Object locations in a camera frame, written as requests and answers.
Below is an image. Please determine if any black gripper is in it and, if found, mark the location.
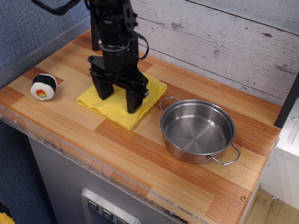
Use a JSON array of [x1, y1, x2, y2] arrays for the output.
[[88, 33, 149, 113]]

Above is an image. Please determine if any yellow cloth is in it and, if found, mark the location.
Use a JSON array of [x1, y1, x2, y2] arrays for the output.
[[76, 75, 167, 131]]

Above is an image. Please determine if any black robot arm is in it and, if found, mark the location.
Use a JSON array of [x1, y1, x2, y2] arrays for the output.
[[84, 0, 149, 113]]

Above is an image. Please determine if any clear acrylic edge guard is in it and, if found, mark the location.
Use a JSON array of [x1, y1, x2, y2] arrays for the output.
[[0, 9, 288, 224]]

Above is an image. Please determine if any plush sushi roll toy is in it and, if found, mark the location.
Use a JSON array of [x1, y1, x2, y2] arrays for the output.
[[30, 74, 58, 101]]

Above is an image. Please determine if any small stainless steel pot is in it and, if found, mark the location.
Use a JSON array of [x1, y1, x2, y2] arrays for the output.
[[159, 96, 241, 166]]

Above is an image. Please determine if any grey toy fridge cabinet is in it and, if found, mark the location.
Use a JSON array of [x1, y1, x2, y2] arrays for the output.
[[18, 135, 217, 224]]

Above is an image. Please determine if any silver dispenser button panel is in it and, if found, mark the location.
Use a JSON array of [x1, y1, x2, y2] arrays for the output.
[[81, 187, 142, 224]]

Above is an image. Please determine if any white toy sink unit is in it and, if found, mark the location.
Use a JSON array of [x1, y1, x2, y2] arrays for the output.
[[260, 98, 299, 209]]

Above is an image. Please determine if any black left upright post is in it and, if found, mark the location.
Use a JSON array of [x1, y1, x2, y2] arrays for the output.
[[89, 3, 101, 51]]

